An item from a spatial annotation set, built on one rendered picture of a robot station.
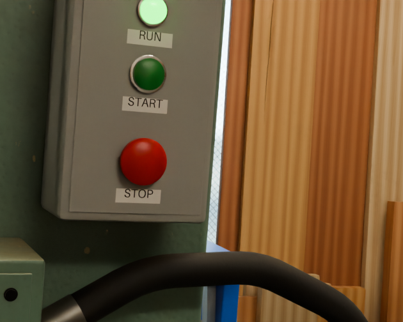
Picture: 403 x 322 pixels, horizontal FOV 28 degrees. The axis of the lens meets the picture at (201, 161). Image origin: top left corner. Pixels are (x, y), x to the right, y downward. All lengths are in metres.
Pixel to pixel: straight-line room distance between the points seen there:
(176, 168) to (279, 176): 1.49
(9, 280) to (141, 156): 0.11
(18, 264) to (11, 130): 0.11
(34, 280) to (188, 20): 0.19
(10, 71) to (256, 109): 1.47
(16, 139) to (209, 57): 0.14
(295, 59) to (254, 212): 0.40
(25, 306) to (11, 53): 0.17
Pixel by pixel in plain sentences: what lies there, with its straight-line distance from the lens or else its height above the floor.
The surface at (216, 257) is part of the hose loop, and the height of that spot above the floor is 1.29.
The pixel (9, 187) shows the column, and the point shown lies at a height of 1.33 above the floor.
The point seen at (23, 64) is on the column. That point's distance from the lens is 0.55.
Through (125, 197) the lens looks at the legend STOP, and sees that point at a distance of 0.51.
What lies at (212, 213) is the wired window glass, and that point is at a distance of 2.20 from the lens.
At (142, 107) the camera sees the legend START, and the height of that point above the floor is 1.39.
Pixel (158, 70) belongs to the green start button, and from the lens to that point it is 0.51.
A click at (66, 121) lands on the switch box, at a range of 0.50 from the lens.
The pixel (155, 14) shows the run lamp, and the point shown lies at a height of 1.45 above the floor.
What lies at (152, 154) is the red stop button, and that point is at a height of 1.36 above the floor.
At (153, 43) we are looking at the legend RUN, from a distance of 0.51.
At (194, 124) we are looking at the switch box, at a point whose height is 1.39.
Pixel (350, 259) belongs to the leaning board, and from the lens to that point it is 2.15.
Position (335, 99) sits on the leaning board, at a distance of 2.11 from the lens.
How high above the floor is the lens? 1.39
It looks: 3 degrees down
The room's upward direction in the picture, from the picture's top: 4 degrees clockwise
